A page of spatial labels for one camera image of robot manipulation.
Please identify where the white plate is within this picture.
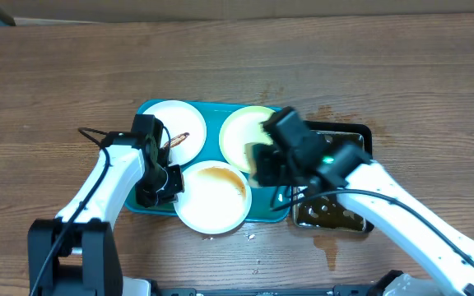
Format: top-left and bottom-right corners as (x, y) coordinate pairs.
(174, 160), (252, 234)
(142, 100), (207, 165)

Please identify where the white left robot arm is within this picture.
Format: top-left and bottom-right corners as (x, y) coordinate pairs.
(56, 114), (184, 225)

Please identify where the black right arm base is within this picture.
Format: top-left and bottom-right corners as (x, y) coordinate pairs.
(376, 269), (444, 296)

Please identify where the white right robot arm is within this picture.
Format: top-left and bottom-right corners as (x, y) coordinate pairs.
(245, 143), (474, 295)

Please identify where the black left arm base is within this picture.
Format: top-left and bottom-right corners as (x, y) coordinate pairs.
(27, 219), (123, 296)

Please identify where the black water tray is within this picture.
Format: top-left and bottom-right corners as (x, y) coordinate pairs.
(292, 121), (374, 234)

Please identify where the teal serving tray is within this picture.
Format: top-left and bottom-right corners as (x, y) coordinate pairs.
(124, 99), (290, 223)

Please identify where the green rimmed plate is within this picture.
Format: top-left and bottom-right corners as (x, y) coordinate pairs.
(219, 106), (275, 173)

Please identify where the black front rail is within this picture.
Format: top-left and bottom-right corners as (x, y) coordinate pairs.
(150, 284), (372, 296)

